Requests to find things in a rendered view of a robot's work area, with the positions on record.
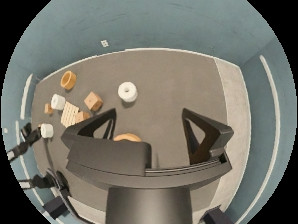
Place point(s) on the small square wooden pallet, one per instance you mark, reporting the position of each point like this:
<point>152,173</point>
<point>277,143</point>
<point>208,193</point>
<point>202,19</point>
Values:
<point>69,114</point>

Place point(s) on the orange-brown open cup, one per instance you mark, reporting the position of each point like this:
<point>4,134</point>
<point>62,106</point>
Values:
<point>67,82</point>

